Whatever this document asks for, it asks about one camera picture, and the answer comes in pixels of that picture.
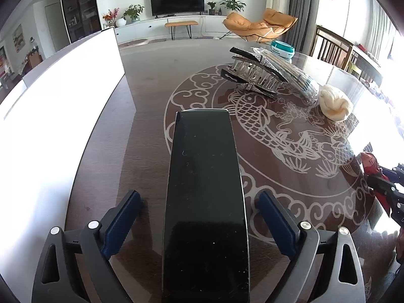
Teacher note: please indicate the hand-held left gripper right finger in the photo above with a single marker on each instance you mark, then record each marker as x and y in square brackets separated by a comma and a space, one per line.
[274, 224]

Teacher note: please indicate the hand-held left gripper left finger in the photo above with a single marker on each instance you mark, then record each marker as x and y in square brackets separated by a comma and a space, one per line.
[121, 224]

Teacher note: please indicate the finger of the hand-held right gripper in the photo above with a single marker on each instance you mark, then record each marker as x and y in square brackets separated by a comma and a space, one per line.
[396, 172]
[386, 191]

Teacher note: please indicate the red packet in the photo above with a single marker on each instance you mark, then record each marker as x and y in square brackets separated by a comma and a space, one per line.
[369, 162]

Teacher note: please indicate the black glossy box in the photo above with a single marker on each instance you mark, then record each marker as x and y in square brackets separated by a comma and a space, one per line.
[205, 195]

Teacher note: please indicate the cream knitted gloves bundle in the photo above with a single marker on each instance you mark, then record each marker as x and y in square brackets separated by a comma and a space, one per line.
[334, 102]

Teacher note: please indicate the white board panel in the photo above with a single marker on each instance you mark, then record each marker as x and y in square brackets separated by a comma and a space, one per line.
[63, 116]

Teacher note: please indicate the bag of cotton swabs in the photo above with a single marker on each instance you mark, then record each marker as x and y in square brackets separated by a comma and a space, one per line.
[299, 82]

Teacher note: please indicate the teal and white round container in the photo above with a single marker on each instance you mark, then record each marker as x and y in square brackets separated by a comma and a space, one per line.
[283, 50]

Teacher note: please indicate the wooden dining chair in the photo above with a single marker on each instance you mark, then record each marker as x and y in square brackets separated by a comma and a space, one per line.
[331, 49]
[363, 63]

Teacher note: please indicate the round beige floor mat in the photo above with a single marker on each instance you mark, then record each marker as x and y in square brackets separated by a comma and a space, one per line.
[134, 41]

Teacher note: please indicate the brown wooden cabinet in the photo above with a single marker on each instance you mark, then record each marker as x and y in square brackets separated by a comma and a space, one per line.
[34, 59]

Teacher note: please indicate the grey curtain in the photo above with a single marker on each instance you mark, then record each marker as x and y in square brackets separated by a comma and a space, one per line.
[303, 9]

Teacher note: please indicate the white television cabinet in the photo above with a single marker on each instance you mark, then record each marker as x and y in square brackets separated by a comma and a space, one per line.
[148, 26]

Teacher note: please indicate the orange lounge chair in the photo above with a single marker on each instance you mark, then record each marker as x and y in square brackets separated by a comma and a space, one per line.
[246, 26]

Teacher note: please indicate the white round vase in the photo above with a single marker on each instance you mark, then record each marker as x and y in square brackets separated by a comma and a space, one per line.
[121, 22]

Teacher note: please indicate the red flowers in vase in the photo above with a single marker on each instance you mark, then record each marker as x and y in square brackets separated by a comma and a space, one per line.
[110, 15]

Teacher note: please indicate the wooden bench with metal legs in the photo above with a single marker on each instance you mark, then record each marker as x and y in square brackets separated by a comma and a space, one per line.
[181, 23]

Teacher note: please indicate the bushy green potted plant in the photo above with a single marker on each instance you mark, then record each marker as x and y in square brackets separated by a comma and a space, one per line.
[133, 12]

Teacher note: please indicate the dark glass display cabinet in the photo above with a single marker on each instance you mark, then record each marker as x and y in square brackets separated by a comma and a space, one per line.
[79, 6]

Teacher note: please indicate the large leafy potted plant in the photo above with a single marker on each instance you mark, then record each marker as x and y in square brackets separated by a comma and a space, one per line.
[233, 4]

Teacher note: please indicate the small potted plant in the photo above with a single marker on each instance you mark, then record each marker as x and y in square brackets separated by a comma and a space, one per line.
[211, 6]

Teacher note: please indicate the black television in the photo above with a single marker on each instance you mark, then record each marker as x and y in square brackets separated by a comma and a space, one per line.
[176, 1]

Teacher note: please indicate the framed wall painting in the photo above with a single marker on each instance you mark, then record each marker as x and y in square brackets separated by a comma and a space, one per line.
[18, 38]

